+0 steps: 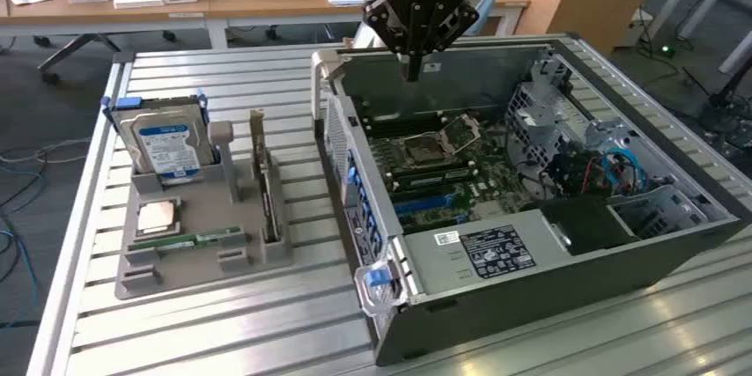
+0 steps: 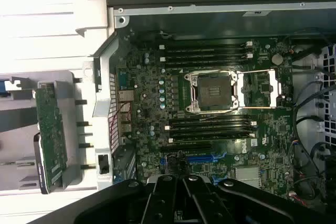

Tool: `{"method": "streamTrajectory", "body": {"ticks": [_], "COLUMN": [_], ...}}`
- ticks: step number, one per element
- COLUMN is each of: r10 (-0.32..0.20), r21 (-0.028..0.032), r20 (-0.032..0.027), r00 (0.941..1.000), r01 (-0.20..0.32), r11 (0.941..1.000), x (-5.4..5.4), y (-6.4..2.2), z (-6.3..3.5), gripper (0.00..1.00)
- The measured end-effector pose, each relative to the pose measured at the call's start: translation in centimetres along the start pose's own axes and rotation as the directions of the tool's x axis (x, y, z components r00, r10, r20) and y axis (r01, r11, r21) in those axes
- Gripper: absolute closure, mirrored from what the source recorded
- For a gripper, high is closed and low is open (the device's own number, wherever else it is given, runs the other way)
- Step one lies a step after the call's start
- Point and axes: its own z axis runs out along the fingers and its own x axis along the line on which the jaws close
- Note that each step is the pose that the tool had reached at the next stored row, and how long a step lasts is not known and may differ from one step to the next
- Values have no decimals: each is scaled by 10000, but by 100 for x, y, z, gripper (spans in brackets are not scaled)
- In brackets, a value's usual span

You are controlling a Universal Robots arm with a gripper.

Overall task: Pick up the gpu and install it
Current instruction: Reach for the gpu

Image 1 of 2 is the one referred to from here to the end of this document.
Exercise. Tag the white desk frame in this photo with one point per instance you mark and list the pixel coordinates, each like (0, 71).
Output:
(674, 2)

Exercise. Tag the white wall box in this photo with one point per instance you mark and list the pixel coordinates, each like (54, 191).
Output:
(637, 32)

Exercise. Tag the black floor stand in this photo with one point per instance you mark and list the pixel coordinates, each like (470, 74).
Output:
(725, 98)

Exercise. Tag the silver disk bay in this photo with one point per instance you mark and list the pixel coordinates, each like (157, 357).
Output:
(664, 213)

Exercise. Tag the dark grey PC case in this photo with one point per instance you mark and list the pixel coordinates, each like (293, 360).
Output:
(528, 305)

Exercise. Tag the grey power supply unit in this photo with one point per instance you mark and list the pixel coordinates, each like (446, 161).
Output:
(428, 270)

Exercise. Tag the hard disk in blue carrier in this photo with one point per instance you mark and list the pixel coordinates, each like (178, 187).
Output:
(166, 147)

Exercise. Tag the black plastic shroud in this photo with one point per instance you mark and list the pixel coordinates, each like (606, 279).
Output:
(586, 226)

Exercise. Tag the silver perforated drive cage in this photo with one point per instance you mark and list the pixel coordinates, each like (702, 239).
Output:
(540, 120)

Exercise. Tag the green motherboard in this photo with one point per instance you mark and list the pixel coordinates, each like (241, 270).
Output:
(493, 182)

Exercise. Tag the CPU socket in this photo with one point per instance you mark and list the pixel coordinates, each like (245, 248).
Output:
(422, 149)

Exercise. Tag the black RAM slot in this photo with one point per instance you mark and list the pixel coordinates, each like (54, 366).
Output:
(398, 130)
(393, 120)

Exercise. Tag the device with green light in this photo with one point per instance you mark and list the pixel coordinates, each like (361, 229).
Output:
(665, 49)

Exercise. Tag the grey wheeled leg frame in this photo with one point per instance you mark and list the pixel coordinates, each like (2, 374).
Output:
(70, 51)

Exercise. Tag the metal socket cover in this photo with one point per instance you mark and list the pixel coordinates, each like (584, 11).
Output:
(461, 131)

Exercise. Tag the wooden office desk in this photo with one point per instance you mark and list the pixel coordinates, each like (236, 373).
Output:
(88, 15)
(276, 2)

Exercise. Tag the long expansion slot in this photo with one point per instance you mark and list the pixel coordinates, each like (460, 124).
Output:
(422, 204)
(422, 189)

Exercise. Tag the silver CPU chip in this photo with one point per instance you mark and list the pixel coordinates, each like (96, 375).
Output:
(154, 215)

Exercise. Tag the blue card retention clip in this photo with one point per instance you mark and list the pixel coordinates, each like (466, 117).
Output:
(353, 179)
(370, 235)
(358, 197)
(364, 216)

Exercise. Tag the grey printed parts rack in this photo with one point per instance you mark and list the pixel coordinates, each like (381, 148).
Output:
(234, 226)

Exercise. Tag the black Nvidia graphics card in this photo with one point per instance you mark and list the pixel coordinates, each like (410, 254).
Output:
(266, 200)

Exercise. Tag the blue case latch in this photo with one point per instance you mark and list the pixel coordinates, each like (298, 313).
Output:
(377, 280)

